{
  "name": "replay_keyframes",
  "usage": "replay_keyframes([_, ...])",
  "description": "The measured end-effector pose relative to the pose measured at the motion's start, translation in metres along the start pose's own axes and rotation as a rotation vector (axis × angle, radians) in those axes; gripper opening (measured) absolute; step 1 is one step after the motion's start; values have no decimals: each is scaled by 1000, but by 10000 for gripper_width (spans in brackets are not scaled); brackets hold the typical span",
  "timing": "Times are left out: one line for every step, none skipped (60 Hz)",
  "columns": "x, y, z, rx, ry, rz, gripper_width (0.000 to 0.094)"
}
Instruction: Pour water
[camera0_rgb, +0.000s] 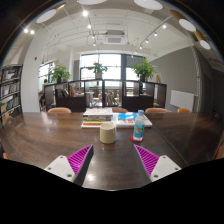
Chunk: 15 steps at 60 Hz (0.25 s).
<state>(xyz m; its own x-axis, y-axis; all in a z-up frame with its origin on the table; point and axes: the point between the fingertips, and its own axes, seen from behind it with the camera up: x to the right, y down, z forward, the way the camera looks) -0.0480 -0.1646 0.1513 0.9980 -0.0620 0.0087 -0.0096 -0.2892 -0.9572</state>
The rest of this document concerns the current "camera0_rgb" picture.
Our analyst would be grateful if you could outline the orange-brown chairs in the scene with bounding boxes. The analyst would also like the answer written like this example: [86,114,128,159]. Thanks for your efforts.
[1,106,224,161]

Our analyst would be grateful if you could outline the tall dark bookshelf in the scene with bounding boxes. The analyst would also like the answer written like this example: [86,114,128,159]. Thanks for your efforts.
[0,64,24,126]

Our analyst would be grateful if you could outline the large dark-potted green plant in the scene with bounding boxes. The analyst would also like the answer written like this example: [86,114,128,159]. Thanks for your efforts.
[131,59,158,83]

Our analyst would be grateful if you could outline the white-covered book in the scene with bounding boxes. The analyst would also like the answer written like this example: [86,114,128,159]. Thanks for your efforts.
[82,107,114,118]

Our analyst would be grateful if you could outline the person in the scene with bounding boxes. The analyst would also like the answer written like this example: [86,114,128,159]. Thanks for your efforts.
[39,78,50,108]

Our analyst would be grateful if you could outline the red-edged white book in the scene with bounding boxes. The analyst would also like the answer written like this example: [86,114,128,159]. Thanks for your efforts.
[80,122,103,129]

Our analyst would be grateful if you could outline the small white-potted green plant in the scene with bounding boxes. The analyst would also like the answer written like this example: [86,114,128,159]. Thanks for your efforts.
[87,62,109,80]

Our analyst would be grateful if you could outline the ceiling air conditioner unit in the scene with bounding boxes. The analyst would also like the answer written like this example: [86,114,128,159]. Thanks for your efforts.
[104,29,127,46]

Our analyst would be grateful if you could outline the thin blue book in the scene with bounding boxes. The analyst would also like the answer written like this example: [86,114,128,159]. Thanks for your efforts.
[117,112,138,122]

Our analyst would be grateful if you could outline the white wall panel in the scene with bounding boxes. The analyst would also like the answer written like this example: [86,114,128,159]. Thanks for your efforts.
[169,89,195,113]

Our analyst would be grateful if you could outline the large flat white book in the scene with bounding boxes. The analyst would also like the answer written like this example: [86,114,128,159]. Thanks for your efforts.
[112,112,154,129]

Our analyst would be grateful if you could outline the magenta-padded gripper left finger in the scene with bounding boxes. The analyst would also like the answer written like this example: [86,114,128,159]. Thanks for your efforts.
[43,144,95,187]

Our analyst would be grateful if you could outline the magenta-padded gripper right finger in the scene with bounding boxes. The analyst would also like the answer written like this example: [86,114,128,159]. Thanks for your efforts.
[133,144,183,184]

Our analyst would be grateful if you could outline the ceiling spot lights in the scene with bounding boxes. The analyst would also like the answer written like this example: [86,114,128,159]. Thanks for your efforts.
[23,9,168,55]

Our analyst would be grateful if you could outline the cream ceramic mug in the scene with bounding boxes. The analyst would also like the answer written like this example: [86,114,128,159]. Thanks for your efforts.
[99,121,117,145]

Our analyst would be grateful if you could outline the bushy green potted plant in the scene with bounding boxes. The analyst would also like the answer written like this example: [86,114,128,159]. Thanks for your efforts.
[49,63,73,84]

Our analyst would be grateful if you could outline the yellow-edged book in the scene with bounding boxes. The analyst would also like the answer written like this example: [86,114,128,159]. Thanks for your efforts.
[82,119,105,125]

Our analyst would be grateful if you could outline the low dark shelf unit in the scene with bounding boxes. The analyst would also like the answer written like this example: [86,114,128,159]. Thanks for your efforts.
[43,79,168,113]

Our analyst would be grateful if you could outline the round white ceiling panels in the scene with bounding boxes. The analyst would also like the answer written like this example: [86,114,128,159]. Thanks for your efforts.
[35,0,212,51]

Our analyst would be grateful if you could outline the clear blue-capped water bottle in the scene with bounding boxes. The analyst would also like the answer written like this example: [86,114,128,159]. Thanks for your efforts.
[132,109,147,141]

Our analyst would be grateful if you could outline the grey-edged book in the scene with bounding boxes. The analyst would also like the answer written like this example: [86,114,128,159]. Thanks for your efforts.
[83,115,114,122]

